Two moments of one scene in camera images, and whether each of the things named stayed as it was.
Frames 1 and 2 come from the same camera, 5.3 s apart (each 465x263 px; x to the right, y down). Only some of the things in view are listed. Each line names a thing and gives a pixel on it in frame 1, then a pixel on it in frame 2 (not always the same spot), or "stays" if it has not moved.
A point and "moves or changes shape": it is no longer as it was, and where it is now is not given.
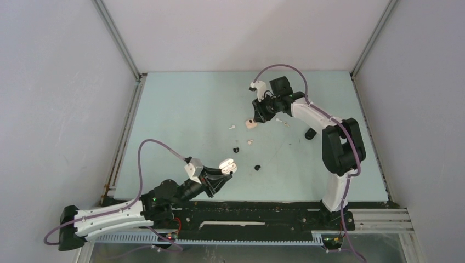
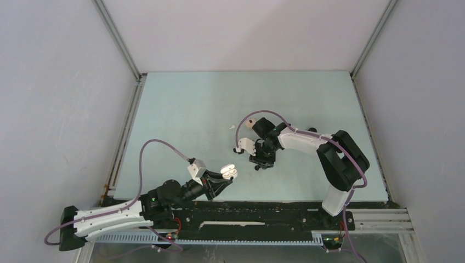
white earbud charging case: x=227 y=166 moves or changes shape
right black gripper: x=260 y=115 → x=264 y=163
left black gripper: x=216 y=180 stays
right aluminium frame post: x=373 y=39 stays
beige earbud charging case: x=250 y=124 stays
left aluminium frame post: x=140 y=77 stays
